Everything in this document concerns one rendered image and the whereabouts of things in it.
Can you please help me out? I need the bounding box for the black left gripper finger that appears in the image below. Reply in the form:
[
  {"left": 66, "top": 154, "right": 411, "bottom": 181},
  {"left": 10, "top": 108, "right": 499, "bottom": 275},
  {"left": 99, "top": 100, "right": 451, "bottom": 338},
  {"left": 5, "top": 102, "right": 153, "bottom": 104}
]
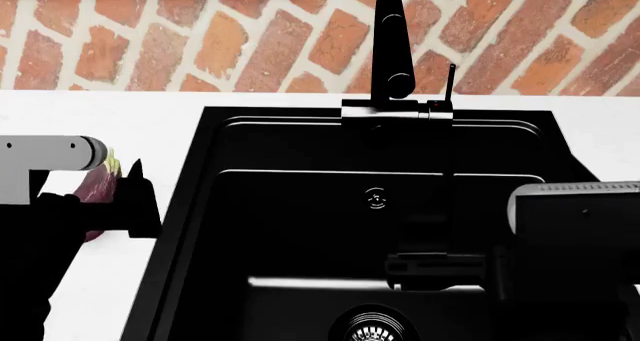
[{"left": 126, "top": 158, "right": 163, "bottom": 239}]

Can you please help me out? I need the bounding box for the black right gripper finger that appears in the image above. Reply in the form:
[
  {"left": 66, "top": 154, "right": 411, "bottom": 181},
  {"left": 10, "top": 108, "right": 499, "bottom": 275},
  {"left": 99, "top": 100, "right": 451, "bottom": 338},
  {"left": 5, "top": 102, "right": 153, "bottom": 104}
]
[{"left": 397, "top": 122, "right": 457, "bottom": 258}]

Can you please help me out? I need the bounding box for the purple eggplant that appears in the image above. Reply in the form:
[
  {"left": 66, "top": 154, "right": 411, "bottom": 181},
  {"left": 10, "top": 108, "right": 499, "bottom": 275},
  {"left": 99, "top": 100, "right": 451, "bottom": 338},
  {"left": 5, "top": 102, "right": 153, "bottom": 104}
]
[{"left": 72, "top": 148, "right": 123, "bottom": 244}]

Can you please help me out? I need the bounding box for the round sink overflow fitting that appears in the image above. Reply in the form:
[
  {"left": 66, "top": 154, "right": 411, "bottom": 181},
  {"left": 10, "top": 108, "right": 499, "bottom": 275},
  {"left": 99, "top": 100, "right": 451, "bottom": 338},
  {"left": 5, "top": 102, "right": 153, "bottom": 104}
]
[{"left": 364, "top": 186, "right": 389, "bottom": 210}]

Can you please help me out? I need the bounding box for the chrome sink drain strainer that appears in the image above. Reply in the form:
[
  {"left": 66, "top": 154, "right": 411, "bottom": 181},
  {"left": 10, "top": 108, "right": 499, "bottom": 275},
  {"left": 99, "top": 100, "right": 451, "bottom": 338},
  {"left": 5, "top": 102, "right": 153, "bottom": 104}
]
[{"left": 328, "top": 303, "right": 420, "bottom": 341}]

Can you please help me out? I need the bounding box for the black kitchen sink basin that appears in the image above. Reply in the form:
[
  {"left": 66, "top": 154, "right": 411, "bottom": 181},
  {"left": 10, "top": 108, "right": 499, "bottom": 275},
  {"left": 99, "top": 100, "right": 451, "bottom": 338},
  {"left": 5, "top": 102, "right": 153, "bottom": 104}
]
[{"left": 119, "top": 106, "right": 640, "bottom": 341}]

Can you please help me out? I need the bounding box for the black sink faucet spout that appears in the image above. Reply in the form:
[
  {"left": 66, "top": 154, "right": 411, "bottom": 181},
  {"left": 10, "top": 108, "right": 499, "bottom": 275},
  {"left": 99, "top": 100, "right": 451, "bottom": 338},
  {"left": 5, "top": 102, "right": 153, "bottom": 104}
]
[{"left": 341, "top": 0, "right": 431, "bottom": 129}]

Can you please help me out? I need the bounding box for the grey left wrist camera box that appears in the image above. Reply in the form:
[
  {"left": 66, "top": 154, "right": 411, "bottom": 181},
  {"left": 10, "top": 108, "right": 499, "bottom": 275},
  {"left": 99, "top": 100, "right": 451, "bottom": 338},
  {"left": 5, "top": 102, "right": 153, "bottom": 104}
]
[{"left": 0, "top": 134, "right": 109, "bottom": 206}]

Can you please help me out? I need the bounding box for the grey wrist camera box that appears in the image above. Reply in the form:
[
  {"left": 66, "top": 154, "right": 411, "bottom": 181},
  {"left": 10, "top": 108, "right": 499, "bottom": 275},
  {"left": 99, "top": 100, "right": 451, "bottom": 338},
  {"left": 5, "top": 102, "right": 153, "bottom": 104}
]
[
  {"left": 0, "top": 134, "right": 109, "bottom": 206},
  {"left": 506, "top": 180, "right": 640, "bottom": 247}
]

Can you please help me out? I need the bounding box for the black faucet lever handle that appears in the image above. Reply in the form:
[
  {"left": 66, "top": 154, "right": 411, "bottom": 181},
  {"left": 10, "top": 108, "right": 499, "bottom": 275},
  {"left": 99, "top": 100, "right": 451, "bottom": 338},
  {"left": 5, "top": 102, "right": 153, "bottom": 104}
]
[{"left": 427, "top": 63, "right": 457, "bottom": 127}]

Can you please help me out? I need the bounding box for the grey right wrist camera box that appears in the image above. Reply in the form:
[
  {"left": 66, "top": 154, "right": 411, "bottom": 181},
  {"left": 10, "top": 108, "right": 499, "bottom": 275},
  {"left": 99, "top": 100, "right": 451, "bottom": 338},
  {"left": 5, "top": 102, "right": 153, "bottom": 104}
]
[{"left": 506, "top": 180, "right": 640, "bottom": 247}]

